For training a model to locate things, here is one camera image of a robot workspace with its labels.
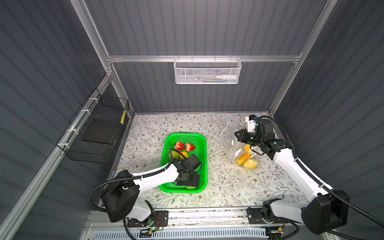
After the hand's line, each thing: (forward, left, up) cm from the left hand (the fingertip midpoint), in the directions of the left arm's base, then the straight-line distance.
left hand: (194, 183), depth 82 cm
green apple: (-3, +2, +3) cm, 5 cm away
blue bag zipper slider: (+47, -29, -2) cm, 55 cm away
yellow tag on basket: (+32, +38, +23) cm, 55 cm away
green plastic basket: (+27, -5, +3) cm, 28 cm away
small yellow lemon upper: (+18, +5, +2) cm, 18 cm away
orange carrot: (+12, -30, +3) cm, 33 cm away
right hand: (+18, -24, +20) cm, 36 cm away
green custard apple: (+12, +10, +11) cm, 19 cm away
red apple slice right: (+23, +1, +2) cm, 23 cm away
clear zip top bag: (+12, -28, +9) cm, 31 cm away
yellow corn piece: (+8, -34, +3) cm, 35 cm away
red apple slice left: (+24, +8, +1) cm, 26 cm away
